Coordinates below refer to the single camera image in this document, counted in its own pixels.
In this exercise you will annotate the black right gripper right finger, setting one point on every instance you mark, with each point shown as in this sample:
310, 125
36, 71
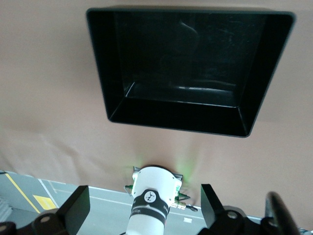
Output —
210, 205

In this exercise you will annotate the black plastic box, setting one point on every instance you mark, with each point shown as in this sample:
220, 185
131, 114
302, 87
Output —
183, 61

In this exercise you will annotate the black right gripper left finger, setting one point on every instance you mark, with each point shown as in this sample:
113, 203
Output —
73, 208

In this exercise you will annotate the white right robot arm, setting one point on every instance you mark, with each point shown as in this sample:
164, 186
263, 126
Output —
151, 181

